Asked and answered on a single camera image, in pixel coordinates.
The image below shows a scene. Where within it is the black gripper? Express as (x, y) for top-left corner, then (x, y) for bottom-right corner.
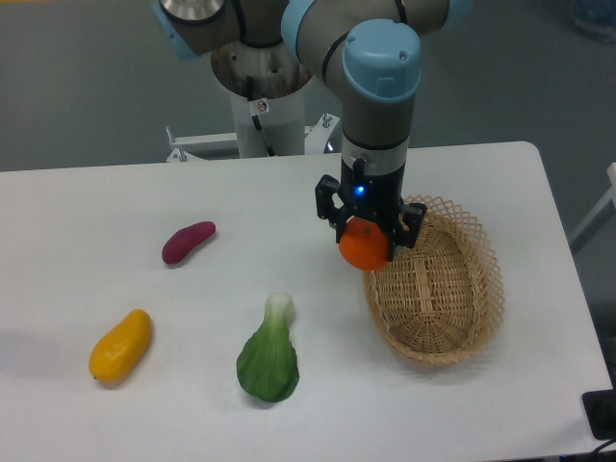
(315, 144), (427, 262)

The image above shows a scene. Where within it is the orange fruit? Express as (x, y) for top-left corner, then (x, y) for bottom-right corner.
(339, 217), (389, 270)

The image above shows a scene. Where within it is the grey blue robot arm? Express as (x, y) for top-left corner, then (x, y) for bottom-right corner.
(153, 1), (472, 262)

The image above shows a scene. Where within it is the woven wicker basket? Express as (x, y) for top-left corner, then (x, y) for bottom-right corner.
(362, 195), (505, 366)

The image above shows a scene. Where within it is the green bok choy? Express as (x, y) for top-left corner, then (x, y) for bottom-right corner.
(236, 292), (299, 403)

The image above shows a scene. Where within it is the purple sweet potato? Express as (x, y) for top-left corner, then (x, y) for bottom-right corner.
(161, 221), (217, 266)

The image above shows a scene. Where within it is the blue object top right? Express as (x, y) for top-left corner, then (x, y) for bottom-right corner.
(570, 0), (615, 43)

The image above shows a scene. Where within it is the yellow mango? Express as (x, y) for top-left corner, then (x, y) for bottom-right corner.
(89, 309), (153, 384)

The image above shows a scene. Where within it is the black device at table edge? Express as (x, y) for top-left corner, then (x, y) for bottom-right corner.
(581, 390), (615, 441)

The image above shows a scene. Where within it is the black cable on pedestal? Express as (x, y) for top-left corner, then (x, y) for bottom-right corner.
(245, 75), (277, 158)

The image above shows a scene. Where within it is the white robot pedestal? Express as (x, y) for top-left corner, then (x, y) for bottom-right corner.
(165, 40), (344, 163)

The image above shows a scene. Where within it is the white frame at right edge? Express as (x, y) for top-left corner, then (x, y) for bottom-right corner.
(568, 163), (615, 255)

